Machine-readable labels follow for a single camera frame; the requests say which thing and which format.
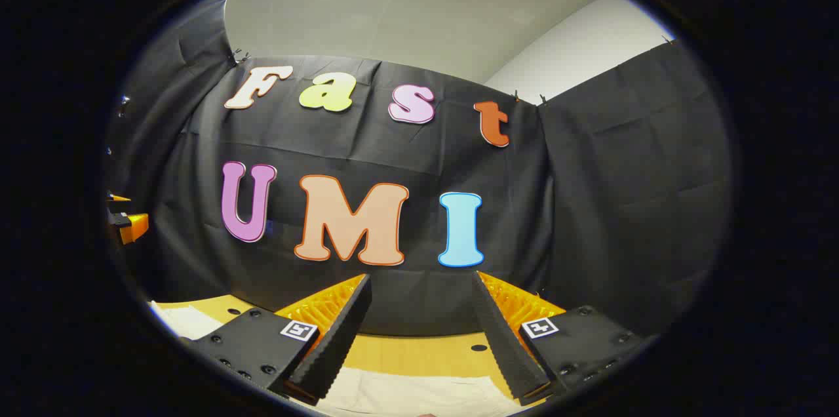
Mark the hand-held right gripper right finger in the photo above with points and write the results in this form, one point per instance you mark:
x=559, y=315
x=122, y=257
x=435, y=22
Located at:
x=501, y=332

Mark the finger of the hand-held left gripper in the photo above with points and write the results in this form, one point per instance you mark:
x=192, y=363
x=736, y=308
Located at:
x=119, y=198
x=134, y=227

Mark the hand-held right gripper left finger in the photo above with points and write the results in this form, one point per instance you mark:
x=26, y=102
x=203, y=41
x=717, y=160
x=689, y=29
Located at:
x=341, y=332

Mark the cream white jeans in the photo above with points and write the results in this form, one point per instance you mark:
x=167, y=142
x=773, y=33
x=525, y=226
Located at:
x=406, y=394

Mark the black backdrop cloth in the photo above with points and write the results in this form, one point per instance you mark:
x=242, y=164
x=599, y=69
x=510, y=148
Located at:
x=590, y=207

